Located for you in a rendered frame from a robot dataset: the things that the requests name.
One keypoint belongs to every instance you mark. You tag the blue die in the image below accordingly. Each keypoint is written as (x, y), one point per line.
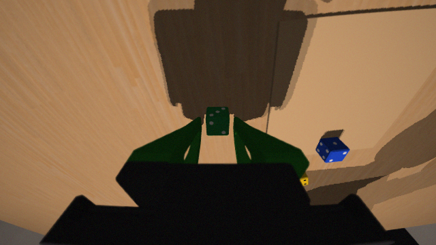
(332, 149)

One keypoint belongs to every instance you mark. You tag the yellow die with black pips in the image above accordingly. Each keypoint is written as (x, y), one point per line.
(304, 179)

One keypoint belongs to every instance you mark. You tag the dark green die with grey pips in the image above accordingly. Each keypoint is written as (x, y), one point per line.
(217, 121)

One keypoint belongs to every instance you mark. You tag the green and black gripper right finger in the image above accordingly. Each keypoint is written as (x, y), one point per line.
(265, 148)

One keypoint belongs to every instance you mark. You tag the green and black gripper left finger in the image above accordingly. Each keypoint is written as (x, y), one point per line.
(173, 146)

